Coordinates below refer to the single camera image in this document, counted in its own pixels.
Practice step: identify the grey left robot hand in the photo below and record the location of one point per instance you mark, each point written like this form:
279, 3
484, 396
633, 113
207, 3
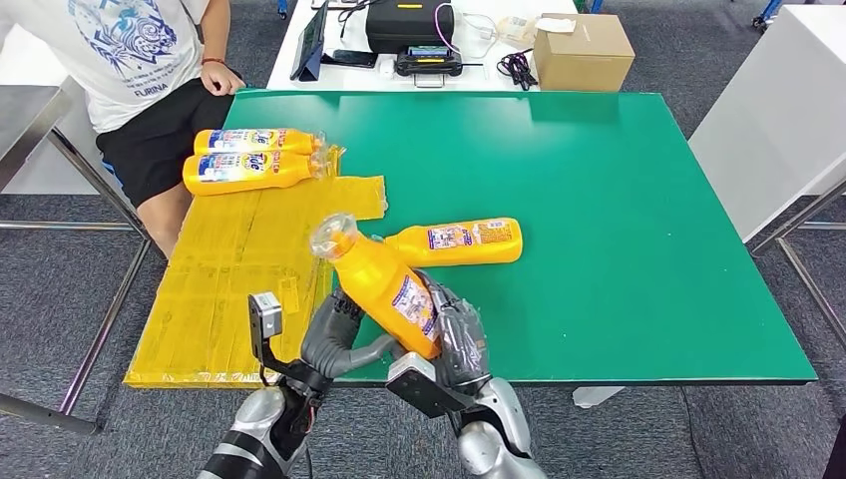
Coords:
327, 344

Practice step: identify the person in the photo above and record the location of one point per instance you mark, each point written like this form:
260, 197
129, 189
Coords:
132, 66

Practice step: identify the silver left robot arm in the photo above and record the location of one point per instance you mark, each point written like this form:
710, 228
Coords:
254, 436

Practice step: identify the orange detergent bottle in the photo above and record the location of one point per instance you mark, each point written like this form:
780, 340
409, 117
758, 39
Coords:
377, 278
251, 182
476, 254
297, 142

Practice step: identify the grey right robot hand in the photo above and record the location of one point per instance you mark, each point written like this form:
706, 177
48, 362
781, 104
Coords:
463, 350

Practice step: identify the small white adapter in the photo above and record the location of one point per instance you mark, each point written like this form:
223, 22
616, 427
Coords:
386, 65

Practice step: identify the tablet in dark folio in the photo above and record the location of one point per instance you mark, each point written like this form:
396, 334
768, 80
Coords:
307, 46

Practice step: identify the clear plastic bag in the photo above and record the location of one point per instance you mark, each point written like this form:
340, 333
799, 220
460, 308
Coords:
515, 30

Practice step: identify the black case with yellow stripe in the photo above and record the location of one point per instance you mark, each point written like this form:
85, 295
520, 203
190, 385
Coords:
408, 26

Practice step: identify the black smartphone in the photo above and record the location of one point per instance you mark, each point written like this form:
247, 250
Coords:
349, 58

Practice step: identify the person's left forearm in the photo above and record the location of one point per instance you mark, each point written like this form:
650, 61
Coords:
215, 30

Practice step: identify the white paper sheet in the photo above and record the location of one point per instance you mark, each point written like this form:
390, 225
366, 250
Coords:
554, 24

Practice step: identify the metal table frame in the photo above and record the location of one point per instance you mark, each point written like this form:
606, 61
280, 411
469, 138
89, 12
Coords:
793, 218

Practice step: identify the yellow taped cardboard mat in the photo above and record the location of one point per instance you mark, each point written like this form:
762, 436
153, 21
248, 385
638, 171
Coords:
218, 278

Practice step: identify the black handheld device with screen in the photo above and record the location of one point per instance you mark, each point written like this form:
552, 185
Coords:
426, 63

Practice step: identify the white table foot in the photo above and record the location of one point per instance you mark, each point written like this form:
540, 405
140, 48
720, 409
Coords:
595, 396

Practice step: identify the white desk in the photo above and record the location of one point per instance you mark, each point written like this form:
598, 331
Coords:
476, 73

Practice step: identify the person's left hand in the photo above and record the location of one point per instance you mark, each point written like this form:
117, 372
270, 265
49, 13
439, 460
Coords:
221, 79

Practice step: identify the steel table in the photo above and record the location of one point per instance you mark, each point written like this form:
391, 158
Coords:
26, 119

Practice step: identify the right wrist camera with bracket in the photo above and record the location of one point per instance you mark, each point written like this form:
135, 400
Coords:
423, 390

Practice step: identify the blue cart frame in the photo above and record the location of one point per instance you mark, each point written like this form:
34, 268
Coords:
766, 10

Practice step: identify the brown cardboard box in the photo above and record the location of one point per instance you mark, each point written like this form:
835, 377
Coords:
581, 63

